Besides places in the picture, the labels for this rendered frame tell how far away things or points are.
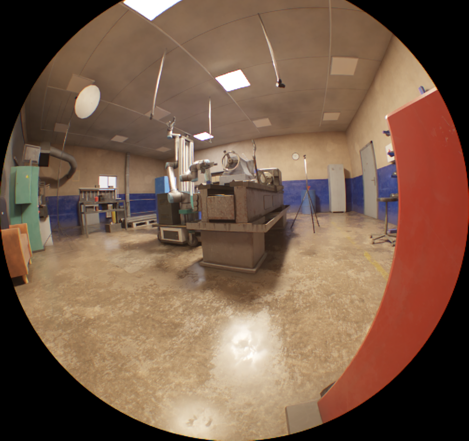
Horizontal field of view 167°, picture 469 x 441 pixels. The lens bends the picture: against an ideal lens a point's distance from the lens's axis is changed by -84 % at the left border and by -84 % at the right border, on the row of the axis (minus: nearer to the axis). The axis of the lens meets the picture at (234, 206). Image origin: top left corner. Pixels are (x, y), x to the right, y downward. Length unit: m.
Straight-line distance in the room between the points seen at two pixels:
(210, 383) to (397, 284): 0.69
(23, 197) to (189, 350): 3.29
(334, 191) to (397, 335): 6.30
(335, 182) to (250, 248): 5.41
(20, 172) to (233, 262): 3.65
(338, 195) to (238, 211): 5.42
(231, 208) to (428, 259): 1.35
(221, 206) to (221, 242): 0.35
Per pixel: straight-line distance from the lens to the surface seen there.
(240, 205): 1.38
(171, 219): 2.61
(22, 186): 3.52
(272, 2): 2.95
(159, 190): 3.66
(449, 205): 0.19
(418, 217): 0.20
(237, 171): 1.75
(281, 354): 0.83
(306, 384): 0.76
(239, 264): 1.54
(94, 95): 4.02
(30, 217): 3.66
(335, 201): 6.46
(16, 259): 2.15
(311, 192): 6.14
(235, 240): 1.47
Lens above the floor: 0.68
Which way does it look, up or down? 3 degrees down
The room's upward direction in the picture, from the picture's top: 3 degrees counter-clockwise
